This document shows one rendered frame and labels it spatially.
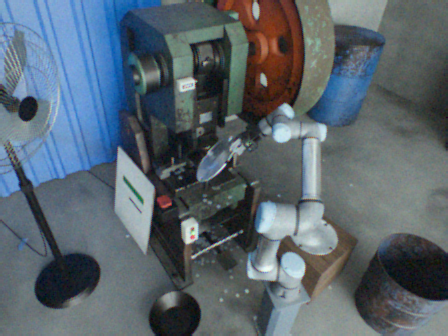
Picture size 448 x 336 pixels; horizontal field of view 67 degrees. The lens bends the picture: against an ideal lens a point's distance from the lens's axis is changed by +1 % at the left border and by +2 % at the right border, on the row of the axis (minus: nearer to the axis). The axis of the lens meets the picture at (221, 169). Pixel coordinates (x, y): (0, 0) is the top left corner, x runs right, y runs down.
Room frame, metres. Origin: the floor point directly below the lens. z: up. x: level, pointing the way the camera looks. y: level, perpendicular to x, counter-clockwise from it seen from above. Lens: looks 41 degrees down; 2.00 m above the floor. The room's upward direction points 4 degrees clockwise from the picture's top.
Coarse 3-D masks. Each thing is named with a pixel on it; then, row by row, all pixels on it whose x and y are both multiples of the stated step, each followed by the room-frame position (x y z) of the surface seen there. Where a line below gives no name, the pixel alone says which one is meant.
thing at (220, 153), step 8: (232, 136) 1.44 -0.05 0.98; (216, 144) 1.50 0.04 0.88; (224, 144) 1.44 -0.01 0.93; (208, 152) 1.48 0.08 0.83; (216, 152) 1.41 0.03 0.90; (224, 152) 1.36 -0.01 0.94; (232, 152) 1.30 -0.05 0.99; (208, 160) 1.40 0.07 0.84; (216, 160) 1.33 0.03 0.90; (224, 160) 1.29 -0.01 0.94; (200, 168) 1.39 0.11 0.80; (208, 168) 1.32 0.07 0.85; (216, 168) 1.27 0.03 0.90; (200, 176) 1.31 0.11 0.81; (208, 176) 1.25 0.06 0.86
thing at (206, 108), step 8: (208, 88) 1.59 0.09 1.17; (200, 96) 1.50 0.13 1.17; (208, 96) 1.50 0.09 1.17; (216, 96) 1.51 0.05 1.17; (200, 104) 1.46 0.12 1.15; (208, 104) 1.49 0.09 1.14; (216, 104) 1.51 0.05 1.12; (200, 112) 1.46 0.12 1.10; (208, 112) 1.49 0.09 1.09; (216, 112) 1.52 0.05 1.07; (200, 120) 1.46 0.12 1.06; (208, 120) 1.49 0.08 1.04; (216, 120) 1.52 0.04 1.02; (200, 128) 1.44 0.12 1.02; (208, 128) 1.49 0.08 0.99; (216, 128) 1.52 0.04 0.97; (184, 136) 1.51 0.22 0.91; (200, 136) 1.43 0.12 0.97; (208, 136) 1.45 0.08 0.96; (192, 144) 1.44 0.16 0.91; (200, 144) 1.43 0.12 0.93; (208, 144) 1.45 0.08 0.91
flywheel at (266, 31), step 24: (240, 0) 1.91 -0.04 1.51; (264, 0) 1.76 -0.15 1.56; (288, 0) 1.58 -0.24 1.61; (264, 24) 1.74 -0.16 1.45; (288, 24) 1.61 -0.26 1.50; (264, 48) 1.69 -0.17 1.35; (288, 48) 1.59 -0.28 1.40; (264, 72) 1.70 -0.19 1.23; (288, 72) 1.56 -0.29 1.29; (264, 96) 1.68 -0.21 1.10; (288, 96) 1.49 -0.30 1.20
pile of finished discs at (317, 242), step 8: (320, 224) 1.43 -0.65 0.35; (328, 224) 1.43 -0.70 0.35; (312, 232) 1.35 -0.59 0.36; (320, 232) 1.36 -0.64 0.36; (328, 232) 1.37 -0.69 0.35; (296, 240) 1.29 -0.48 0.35; (304, 240) 1.29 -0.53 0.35; (312, 240) 1.29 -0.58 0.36; (320, 240) 1.30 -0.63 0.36; (328, 240) 1.31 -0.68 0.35; (336, 240) 1.31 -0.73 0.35; (304, 248) 1.23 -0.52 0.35; (312, 248) 1.24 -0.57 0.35; (320, 248) 1.24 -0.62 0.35; (328, 248) 1.25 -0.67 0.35
